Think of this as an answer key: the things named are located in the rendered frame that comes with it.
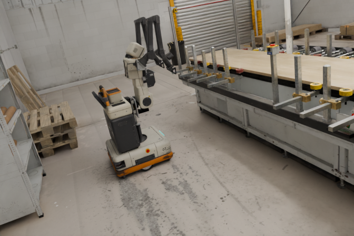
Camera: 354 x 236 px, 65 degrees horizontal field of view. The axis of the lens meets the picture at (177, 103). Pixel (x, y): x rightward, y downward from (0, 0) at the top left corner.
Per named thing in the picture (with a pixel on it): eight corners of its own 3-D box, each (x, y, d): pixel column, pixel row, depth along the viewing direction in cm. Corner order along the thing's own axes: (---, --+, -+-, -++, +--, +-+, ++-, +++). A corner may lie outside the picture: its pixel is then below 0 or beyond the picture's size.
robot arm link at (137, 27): (132, 17, 321) (134, 17, 312) (143, 17, 326) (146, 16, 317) (135, 56, 333) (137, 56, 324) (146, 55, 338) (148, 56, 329)
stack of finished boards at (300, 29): (322, 28, 977) (322, 23, 971) (269, 42, 891) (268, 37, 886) (304, 28, 1044) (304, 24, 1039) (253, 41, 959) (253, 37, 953)
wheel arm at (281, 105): (276, 110, 203) (275, 105, 202) (273, 109, 206) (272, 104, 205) (319, 95, 217) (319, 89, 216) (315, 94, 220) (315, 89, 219)
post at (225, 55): (228, 91, 308) (223, 48, 293) (227, 90, 311) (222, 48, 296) (231, 90, 309) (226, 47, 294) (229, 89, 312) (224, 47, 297)
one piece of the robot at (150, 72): (144, 88, 305) (140, 69, 298) (138, 84, 329) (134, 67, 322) (158, 85, 310) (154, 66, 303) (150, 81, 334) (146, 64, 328)
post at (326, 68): (327, 130, 198) (327, 65, 183) (323, 129, 202) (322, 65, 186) (331, 129, 200) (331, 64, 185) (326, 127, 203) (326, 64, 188)
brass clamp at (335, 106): (335, 110, 186) (335, 103, 184) (318, 105, 198) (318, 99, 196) (342, 107, 188) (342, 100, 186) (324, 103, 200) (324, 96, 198)
